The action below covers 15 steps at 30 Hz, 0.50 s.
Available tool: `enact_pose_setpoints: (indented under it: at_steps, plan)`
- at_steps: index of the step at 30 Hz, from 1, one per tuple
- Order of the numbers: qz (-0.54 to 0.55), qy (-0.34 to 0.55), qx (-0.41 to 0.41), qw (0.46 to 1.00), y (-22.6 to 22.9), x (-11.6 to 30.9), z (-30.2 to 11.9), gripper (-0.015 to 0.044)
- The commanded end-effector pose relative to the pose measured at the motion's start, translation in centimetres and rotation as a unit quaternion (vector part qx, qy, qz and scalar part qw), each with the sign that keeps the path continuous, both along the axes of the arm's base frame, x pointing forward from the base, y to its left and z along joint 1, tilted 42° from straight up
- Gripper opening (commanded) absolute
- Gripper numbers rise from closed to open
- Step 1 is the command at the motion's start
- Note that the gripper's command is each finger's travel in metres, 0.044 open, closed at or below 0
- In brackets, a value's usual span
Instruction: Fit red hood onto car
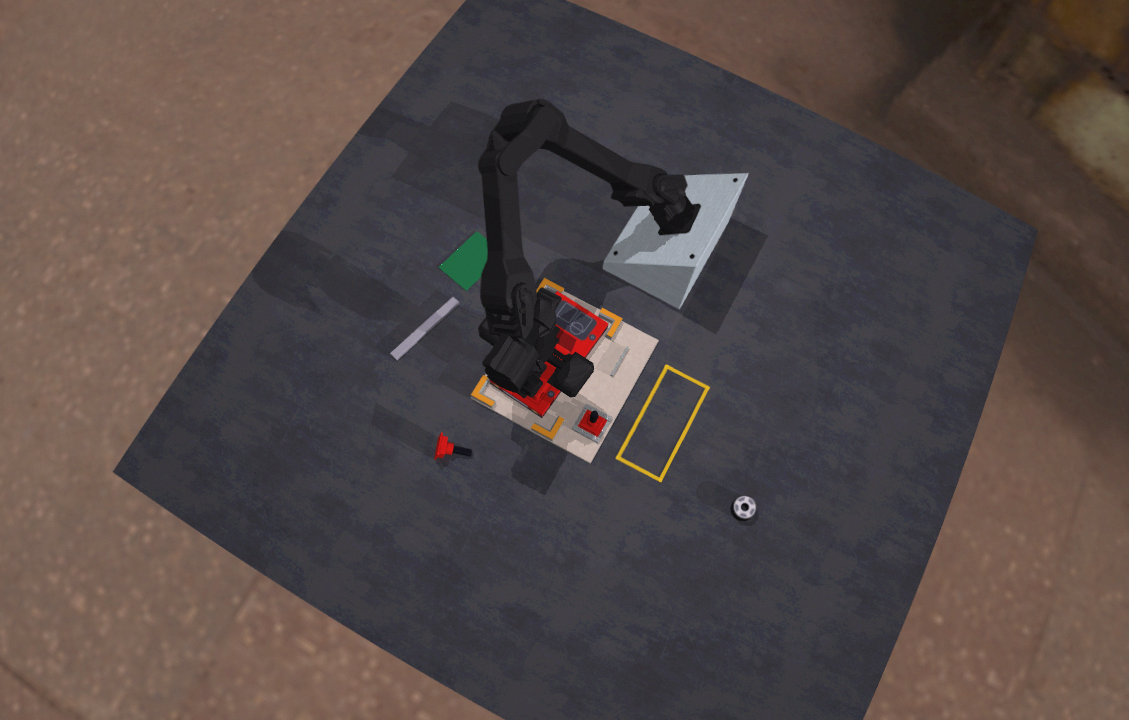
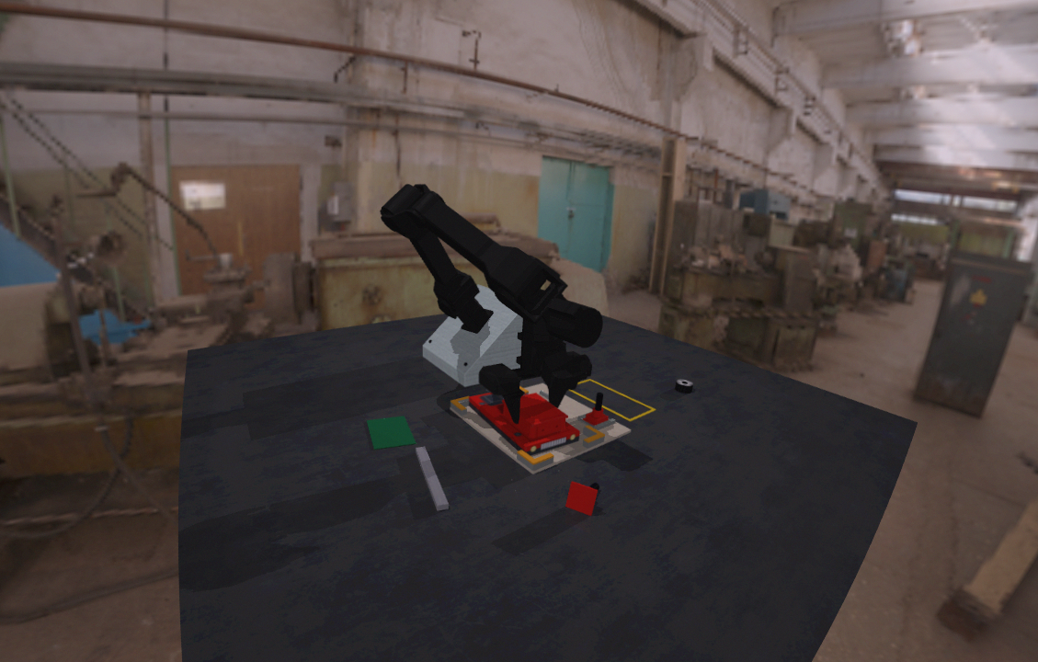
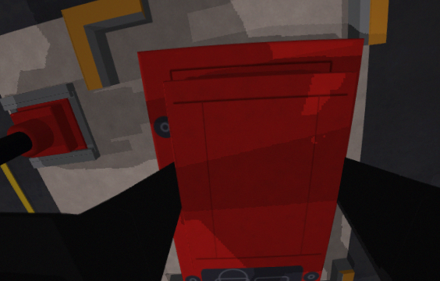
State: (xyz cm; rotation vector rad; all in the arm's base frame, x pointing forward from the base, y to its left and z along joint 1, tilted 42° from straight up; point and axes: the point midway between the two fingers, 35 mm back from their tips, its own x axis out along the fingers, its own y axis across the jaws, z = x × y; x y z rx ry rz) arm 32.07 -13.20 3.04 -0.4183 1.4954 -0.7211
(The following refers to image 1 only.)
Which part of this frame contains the grey rectangular bar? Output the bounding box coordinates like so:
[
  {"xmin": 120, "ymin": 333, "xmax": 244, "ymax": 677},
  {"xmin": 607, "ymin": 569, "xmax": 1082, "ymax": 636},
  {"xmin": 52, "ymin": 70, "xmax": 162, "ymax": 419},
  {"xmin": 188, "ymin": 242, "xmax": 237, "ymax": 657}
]
[{"xmin": 390, "ymin": 296, "xmax": 460, "ymax": 361}]

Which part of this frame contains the green flat rectangular panel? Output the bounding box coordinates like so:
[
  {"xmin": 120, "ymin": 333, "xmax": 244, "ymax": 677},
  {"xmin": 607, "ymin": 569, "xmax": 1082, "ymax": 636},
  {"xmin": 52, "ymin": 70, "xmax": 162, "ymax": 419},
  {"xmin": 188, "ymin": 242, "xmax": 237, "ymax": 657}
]
[{"xmin": 439, "ymin": 231, "xmax": 488, "ymax": 291}]

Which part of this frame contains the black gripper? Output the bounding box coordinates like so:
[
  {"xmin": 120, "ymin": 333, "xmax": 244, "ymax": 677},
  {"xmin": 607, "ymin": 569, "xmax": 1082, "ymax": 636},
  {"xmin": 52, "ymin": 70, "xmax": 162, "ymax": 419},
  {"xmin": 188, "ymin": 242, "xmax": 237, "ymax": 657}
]
[{"xmin": 478, "ymin": 318, "xmax": 594, "ymax": 398}]

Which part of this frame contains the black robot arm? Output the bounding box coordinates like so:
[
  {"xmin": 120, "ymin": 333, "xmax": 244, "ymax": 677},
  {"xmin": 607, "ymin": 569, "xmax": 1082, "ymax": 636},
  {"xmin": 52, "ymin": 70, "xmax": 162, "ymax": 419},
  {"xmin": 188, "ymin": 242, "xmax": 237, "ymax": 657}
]
[{"xmin": 478, "ymin": 99, "xmax": 701, "ymax": 399}]

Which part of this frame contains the yellow rectangular frame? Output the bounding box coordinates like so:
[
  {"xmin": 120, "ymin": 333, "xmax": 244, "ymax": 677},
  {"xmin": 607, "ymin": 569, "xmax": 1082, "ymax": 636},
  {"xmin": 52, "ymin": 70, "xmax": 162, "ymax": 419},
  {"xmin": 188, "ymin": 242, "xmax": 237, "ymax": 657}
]
[{"xmin": 616, "ymin": 365, "xmax": 710, "ymax": 482}]

